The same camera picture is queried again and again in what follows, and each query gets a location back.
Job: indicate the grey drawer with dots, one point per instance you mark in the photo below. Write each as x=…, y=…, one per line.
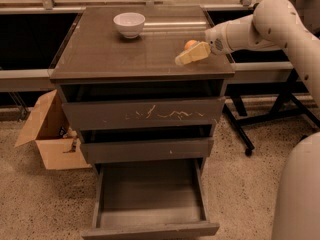
x=147, y=144
x=97, y=107
x=155, y=200

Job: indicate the open cardboard box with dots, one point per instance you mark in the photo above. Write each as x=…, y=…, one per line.
x=48, y=127

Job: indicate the orange fruit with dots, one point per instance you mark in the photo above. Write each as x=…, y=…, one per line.
x=189, y=44

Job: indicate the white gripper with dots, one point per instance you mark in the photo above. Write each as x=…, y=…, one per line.
x=215, y=42

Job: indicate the grey bottom drawer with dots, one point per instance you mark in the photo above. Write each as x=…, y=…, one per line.
x=155, y=200

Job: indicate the white ceramic bowl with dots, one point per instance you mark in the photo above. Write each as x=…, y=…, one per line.
x=129, y=24

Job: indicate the grey drawer cabinet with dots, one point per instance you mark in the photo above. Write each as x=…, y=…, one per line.
x=143, y=67

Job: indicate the grey top drawer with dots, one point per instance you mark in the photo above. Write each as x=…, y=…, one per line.
x=97, y=107

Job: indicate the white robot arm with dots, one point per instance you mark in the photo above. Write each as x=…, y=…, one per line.
x=275, y=24

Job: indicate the grey middle drawer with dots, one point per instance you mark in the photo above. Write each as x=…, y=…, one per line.
x=147, y=144

